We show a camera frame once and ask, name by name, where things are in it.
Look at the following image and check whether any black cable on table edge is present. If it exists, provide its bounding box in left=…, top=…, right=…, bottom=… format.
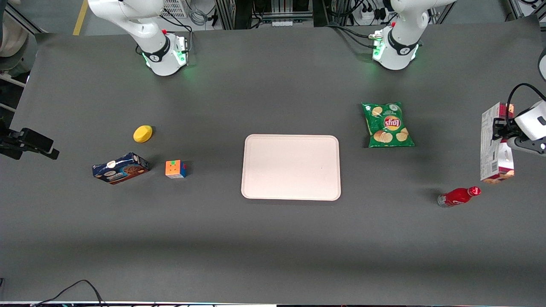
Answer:
left=32, top=279, right=105, bottom=307

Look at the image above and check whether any red cookie box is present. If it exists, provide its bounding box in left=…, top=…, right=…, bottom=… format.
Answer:
left=480, top=102, right=515, bottom=184

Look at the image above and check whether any colourful puzzle cube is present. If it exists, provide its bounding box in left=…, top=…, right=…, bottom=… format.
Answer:
left=165, top=159, right=187, bottom=179

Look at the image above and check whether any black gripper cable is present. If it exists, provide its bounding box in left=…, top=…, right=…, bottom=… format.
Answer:
left=505, top=83, right=546, bottom=124

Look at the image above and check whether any grey coiled cable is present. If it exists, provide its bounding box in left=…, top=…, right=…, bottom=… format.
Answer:
left=189, top=8, right=209, bottom=27

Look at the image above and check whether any blue cookie box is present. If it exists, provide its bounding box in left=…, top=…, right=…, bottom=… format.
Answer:
left=92, top=152, right=150, bottom=185

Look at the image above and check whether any green Lay's chips bag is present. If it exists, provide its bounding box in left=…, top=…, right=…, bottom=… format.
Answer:
left=362, top=101, right=415, bottom=148

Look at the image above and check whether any yellow lemon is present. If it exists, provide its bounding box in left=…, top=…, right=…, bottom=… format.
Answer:
left=133, top=125, right=153, bottom=143

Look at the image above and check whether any black left arm base cable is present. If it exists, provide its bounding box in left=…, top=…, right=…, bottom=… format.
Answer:
left=325, top=23, right=384, bottom=49

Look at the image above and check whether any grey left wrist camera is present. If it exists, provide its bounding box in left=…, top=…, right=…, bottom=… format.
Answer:
left=507, top=136, right=546, bottom=156

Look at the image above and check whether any red soda bottle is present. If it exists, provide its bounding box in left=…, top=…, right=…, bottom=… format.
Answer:
left=438, top=186, right=482, bottom=209

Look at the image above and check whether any cream plastic tray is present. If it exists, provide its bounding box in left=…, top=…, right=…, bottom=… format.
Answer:
left=241, top=134, right=342, bottom=201

